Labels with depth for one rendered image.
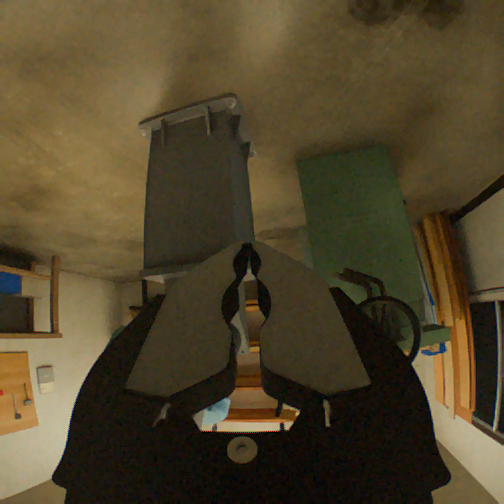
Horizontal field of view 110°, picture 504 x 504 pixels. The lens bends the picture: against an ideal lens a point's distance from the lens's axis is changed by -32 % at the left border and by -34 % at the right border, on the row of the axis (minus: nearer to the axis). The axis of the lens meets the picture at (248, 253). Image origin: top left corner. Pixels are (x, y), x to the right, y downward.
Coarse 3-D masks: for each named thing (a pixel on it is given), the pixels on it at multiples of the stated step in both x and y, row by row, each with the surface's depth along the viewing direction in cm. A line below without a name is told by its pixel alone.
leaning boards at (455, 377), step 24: (432, 216) 199; (432, 240) 194; (432, 264) 213; (456, 264) 185; (432, 288) 207; (456, 288) 184; (456, 312) 174; (456, 336) 190; (456, 360) 188; (456, 384) 184; (456, 408) 180
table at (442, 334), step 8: (424, 328) 93; (432, 328) 87; (440, 328) 82; (448, 328) 81; (408, 336) 87; (424, 336) 84; (432, 336) 83; (440, 336) 81; (448, 336) 80; (400, 344) 80; (408, 344) 86; (424, 344) 83; (432, 344) 82
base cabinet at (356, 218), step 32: (320, 160) 114; (352, 160) 108; (384, 160) 102; (320, 192) 111; (352, 192) 105; (384, 192) 100; (320, 224) 108; (352, 224) 103; (384, 224) 98; (320, 256) 106; (352, 256) 101; (384, 256) 96; (416, 256) 91; (352, 288) 99; (416, 288) 89
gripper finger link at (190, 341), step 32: (224, 256) 11; (192, 288) 9; (224, 288) 9; (160, 320) 8; (192, 320) 8; (224, 320) 8; (160, 352) 7; (192, 352) 7; (224, 352) 7; (128, 384) 6; (160, 384) 6; (192, 384) 6; (224, 384) 7; (192, 416) 7
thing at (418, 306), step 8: (408, 304) 89; (416, 304) 88; (368, 312) 95; (392, 312) 91; (400, 312) 90; (416, 312) 87; (424, 312) 86; (392, 320) 90; (400, 320) 89; (408, 320) 88; (424, 320) 85
